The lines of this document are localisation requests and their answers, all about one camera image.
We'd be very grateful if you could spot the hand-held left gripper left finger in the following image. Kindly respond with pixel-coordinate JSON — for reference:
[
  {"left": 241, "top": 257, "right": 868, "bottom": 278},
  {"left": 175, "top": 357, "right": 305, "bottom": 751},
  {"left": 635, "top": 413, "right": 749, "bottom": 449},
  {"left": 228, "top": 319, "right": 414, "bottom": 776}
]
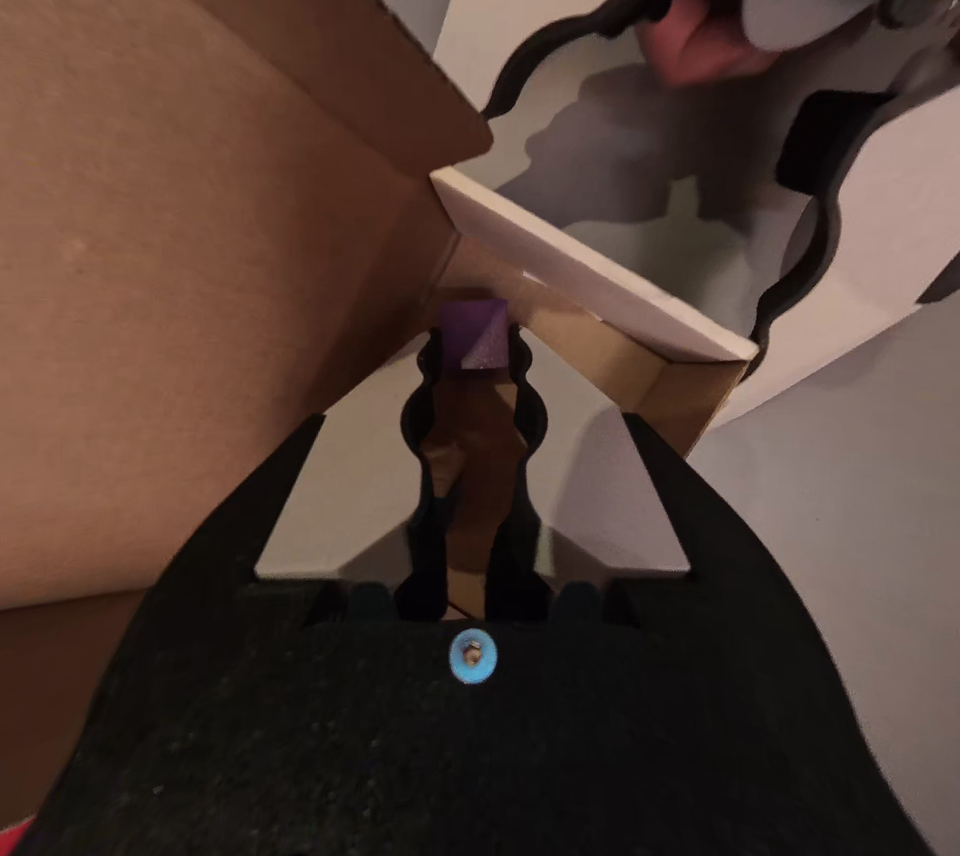
[{"left": 253, "top": 325, "right": 451, "bottom": 621}]

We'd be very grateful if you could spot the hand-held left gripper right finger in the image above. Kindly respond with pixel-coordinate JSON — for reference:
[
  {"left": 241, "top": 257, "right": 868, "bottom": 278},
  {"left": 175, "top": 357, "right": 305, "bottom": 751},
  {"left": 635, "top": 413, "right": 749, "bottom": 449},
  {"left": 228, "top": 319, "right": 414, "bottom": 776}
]
[{"left": 491, "top": 323, "right": 691, "bottom": 621}]

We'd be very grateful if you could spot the purple wooden block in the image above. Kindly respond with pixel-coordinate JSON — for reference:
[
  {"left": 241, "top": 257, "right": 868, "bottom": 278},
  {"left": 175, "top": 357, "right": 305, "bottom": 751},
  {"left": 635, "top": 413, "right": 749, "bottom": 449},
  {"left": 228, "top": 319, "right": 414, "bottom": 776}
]
[{"left": 439, "top": 298, "right": 513, "bottom": 375}]

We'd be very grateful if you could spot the white cardboard box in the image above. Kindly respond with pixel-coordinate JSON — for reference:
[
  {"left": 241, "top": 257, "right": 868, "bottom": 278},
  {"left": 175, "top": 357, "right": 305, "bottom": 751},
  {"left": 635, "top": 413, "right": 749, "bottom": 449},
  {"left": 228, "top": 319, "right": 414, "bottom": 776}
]
[{"left": 0, "top": 0, "right": 760, "bottom": 820}]

